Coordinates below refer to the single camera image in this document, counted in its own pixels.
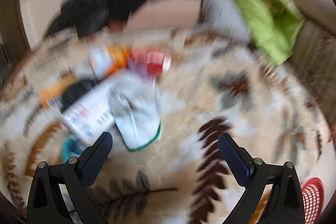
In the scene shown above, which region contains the orange white snack bag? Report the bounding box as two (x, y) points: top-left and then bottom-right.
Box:
(89, 44), (131, 80)

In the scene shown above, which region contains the grey quilted pillow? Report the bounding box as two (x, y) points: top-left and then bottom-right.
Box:
(202, 0), (252, 44)

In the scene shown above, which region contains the orange box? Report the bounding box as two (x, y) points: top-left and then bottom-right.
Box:
(39, 73), (77, 109)

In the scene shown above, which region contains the torn red white carton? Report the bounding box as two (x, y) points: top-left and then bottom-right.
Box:
(127, 48), (171, 76)

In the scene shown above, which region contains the long white box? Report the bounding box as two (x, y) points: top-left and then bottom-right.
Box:
(62, 80), (114, 146)

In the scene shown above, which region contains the black plastic bag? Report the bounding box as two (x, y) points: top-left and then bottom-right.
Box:
(61, 79), (97, 113)

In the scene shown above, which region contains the red plastic basket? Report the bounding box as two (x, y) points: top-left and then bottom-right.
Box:
(302, 177), (324, 224)

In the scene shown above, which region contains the black puffer jacket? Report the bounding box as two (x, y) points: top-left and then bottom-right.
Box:
(45, 0), (119, 38)

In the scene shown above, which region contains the white work glove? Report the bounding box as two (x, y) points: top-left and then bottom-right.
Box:
(108, 72), (162, 152)

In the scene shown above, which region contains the leaf pattern blanket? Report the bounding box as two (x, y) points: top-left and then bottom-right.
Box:
(1, 30), (335, 223)

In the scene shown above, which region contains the striped sofa cushion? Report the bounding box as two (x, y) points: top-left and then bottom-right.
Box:
(290, 19), (335, 130)

